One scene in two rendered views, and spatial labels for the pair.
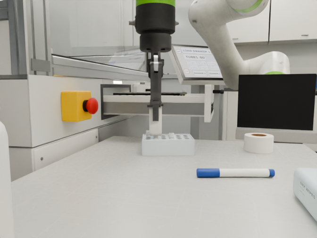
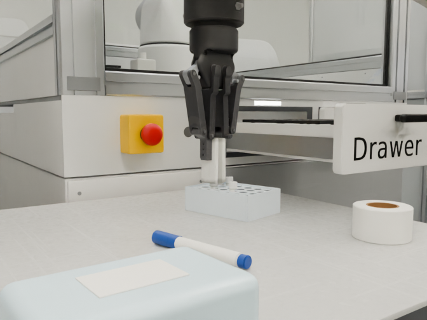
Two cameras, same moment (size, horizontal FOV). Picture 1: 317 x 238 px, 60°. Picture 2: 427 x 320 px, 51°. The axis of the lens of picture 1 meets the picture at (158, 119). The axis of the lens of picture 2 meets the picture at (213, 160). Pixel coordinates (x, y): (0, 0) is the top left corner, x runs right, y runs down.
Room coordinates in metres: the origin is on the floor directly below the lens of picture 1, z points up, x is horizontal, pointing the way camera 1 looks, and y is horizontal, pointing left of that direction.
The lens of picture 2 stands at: (0.14, -0.47, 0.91)
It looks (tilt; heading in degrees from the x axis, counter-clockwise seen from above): 6 degrees down; 43
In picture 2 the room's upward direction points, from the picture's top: straight up
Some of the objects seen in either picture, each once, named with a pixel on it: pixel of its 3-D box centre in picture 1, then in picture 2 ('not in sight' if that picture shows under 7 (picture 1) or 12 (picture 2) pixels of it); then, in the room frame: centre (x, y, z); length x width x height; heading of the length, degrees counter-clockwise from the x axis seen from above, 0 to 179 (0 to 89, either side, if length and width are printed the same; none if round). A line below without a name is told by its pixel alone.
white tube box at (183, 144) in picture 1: (167, 144); (232, 199); (0.67, -0.02, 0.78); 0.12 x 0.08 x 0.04; 91
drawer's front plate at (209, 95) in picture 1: (210, 101); (393, 136); (0.93, -0.17, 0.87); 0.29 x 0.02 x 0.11; 167
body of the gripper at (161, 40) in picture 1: (155, 54); (213, 58); (0.66, 0.01, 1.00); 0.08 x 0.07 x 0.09; 1
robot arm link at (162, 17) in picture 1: (154, 21); (211, 9); (0.66, 0.01, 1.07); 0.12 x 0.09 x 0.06; 91
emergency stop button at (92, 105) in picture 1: (90, 106); (150, 134); (0.67, 0.16, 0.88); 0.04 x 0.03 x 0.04; 167
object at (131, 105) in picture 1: (149, 103); (305, 136); (0.97, 0.03, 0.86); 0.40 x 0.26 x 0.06; 77
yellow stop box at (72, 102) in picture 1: (78, 105); (142, 133); (0.67, 0.20, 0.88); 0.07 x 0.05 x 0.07; 167
